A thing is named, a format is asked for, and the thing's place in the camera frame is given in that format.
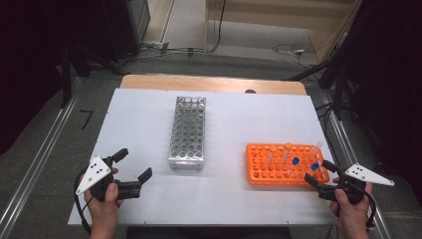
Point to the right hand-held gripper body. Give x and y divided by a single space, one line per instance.
365 175

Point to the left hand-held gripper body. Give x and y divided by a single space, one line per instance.
96 172

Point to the orange tube rack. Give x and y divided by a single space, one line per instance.
262 173

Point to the clear plastic tube rack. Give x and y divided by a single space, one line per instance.
187 132

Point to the person's left hand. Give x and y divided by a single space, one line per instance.
104 212

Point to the person's right hand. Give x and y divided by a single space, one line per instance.
351 215

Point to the black metal stand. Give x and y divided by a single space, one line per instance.
66 76
338 93

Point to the black curtain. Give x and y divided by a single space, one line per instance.
391 83
30 66

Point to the white board sheet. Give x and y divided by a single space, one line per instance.
232 126

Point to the wooden table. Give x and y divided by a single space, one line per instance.
199 83

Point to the dark round table grommet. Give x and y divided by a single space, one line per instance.
250 91

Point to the black cabinet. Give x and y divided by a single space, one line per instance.
126 26

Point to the aluminium floor rail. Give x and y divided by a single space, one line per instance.
351 149
36 162

